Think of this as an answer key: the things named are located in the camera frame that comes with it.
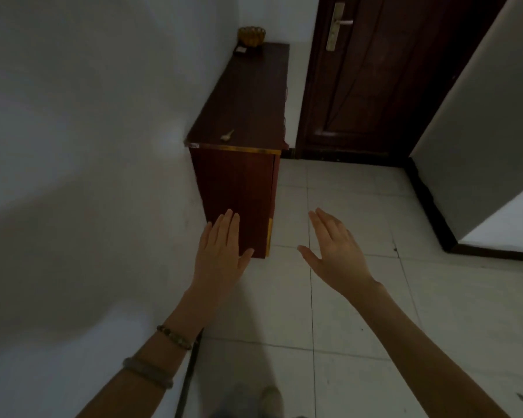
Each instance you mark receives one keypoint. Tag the person's right forearm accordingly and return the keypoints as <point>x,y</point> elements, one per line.
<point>422,356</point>

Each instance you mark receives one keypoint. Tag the dark brown wooden door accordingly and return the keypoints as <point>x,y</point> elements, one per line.
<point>375,73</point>

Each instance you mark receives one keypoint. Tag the person's left forearm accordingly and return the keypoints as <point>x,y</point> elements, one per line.
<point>148,356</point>

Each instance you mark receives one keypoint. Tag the person's right thumb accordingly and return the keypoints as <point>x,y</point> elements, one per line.
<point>309,255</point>

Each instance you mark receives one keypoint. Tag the golden woven basket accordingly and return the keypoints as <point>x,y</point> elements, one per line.
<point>251,36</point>

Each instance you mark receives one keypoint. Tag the person's right hand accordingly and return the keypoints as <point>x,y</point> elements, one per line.
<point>342,256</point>

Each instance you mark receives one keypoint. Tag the grey bangle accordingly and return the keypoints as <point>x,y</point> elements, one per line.
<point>147,372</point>

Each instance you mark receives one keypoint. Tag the person's left thumb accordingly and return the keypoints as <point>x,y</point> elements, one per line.
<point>246,259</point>

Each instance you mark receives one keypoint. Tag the dark red wooden cabinet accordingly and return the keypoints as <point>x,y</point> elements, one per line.
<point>239,143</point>

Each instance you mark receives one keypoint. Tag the person's left hand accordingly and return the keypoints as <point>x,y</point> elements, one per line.
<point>218,261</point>

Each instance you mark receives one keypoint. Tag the small white card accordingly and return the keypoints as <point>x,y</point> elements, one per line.
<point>240,49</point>

